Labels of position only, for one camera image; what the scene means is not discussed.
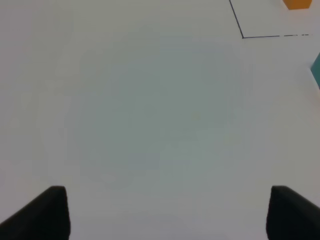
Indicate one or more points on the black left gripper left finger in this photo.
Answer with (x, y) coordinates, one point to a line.
(46, 217)

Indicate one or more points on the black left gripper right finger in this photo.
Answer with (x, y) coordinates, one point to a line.
(291, 216)

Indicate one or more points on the teal cube block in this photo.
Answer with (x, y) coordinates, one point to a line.
(315, 70)

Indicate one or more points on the template orange cube block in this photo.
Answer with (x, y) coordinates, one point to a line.
(297, 4)

